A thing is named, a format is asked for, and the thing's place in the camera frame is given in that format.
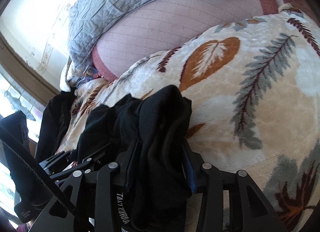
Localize black pants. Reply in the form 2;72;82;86
76;85;193;232

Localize dark maroon cloth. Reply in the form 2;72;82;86
16;223;34;232

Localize wooden framed window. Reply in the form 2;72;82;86
0;30;62;133

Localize black jacket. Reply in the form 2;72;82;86
35;90;80;163

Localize grey quilted blanket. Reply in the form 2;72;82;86
60;0;209;89

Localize pink quilted headboard cushion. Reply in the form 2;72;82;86
91;0;310;83

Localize colourful printed packet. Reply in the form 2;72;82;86
79;66;100;85

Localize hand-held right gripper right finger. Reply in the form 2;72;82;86
182;141;288;232

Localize leaf print blanket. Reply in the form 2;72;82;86
59;4;320;232

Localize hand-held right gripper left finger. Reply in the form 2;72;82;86
32;140;142;232

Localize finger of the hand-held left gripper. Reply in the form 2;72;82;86
75;145;110;173
39;150;75;174

